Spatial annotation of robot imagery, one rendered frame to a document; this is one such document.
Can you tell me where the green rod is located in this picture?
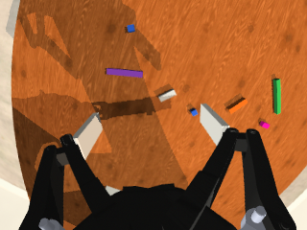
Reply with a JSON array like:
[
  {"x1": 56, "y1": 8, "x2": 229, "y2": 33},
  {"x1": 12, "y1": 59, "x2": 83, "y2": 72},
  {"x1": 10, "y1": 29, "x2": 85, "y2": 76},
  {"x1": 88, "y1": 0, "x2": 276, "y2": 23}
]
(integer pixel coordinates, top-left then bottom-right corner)
[{"x1": 273, "y1": 79, "x2": 281, "y2": 114}]

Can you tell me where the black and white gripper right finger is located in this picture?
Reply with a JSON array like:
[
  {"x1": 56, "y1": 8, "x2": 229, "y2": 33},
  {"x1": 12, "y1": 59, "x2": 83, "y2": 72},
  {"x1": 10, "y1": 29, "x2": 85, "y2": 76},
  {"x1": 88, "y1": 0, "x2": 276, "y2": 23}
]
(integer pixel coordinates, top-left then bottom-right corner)
[{"x1": 162, "y1": 103, "x2": 296, "y2": 230}]

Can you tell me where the purple rod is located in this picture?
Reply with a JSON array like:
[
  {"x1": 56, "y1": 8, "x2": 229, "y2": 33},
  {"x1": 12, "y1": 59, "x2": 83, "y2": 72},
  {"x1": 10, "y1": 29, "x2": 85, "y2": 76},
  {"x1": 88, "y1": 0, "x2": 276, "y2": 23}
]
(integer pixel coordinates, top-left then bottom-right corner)
[{"x1": 106, "y1": 68, "x2": 143, "y2": 78}]

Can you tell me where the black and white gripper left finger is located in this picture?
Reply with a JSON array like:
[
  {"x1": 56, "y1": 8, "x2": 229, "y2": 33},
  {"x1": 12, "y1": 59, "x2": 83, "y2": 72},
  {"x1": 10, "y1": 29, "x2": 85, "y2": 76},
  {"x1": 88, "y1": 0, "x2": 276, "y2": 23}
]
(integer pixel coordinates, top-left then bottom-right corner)
[{"x1": 18, "y1": 112, "x2": 132, "y2": 230}]

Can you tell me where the grey rod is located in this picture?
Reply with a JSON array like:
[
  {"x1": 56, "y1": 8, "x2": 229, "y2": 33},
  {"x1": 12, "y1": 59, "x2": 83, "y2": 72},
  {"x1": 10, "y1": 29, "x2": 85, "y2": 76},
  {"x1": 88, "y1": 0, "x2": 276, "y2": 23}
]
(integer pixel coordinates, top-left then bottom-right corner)
[{"x1": 158, "y1": 88, "x2": 176, "y2": 102}]

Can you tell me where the small magenta block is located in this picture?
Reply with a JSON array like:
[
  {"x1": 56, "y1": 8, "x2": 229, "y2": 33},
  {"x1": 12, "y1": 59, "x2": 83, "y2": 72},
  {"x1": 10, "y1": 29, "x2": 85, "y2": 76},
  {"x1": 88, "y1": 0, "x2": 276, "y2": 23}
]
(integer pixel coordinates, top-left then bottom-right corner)
[{"x1": 260, "y1": 121, "x2": 270, "y2": 128}]

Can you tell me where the orange rod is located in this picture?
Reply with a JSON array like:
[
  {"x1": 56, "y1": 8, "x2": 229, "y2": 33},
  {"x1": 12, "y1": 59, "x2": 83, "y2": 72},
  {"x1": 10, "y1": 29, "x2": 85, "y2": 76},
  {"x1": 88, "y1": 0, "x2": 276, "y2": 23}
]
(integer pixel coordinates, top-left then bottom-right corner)
[{"x1": 227, "y1": 97, "x2": 248, "y2": 113}]

